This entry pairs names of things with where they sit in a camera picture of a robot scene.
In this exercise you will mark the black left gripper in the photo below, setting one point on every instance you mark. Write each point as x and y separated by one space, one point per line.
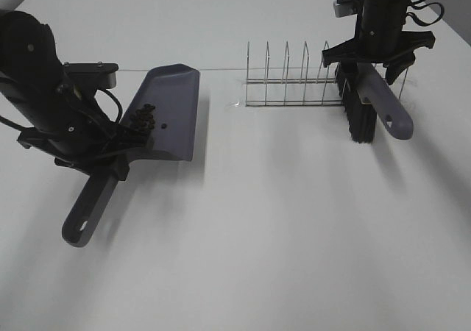
80 128

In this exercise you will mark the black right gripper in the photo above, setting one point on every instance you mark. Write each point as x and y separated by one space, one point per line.
380 39

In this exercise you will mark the pile of coffee beans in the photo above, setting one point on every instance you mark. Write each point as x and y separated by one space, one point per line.
144 119

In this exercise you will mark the purple plastic dustpan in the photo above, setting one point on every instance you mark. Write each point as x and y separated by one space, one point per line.
163 116

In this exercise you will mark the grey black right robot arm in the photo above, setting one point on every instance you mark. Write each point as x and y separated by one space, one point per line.
379 35

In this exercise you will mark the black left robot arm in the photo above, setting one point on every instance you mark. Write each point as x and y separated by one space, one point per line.
28 57

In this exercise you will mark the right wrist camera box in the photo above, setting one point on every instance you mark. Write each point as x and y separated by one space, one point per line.
343 8

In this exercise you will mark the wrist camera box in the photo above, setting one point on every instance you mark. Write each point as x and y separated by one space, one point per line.
92 75
343 8

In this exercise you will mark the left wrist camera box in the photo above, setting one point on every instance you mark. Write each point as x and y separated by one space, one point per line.
92 75

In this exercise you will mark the metal wire rack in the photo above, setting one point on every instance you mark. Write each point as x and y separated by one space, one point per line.
306 85

